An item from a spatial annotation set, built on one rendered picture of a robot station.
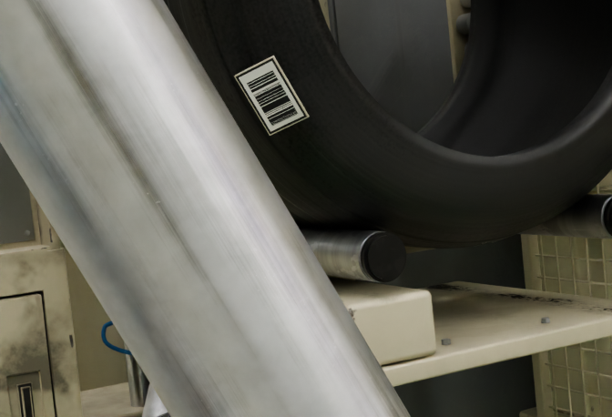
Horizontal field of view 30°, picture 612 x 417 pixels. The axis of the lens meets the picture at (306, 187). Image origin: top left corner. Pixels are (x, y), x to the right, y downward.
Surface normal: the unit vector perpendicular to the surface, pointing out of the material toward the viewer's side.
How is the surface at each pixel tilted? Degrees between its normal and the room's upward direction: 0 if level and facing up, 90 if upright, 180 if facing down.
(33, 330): 90
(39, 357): 90
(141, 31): 75
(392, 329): 90
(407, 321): 90
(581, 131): 100
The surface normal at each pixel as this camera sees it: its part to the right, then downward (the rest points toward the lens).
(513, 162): 0.48, 0.18
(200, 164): 0.50, -0.18
